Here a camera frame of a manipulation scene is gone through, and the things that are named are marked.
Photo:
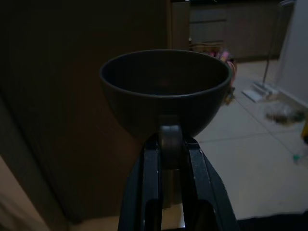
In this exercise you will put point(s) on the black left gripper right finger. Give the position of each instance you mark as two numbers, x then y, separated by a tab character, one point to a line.
204	187

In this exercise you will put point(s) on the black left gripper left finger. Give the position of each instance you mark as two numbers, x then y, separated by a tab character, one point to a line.
144	180

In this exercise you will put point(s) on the dark round mug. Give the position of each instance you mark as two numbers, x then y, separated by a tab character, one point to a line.
166	108

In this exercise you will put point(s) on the stainless steel fridge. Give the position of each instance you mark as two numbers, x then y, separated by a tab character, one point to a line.
60	60

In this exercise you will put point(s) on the black floor mat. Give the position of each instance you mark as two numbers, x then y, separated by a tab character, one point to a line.
276	223

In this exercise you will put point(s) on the clear bag of items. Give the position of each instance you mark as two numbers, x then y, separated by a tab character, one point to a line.
281	114

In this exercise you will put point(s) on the white flat mop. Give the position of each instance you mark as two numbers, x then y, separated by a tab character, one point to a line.
258	90

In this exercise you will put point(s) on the pink colourful bag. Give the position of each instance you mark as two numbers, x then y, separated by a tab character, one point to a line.
225	54

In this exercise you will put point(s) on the brown kitchen cabinet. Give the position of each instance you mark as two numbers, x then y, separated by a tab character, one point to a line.
252	29

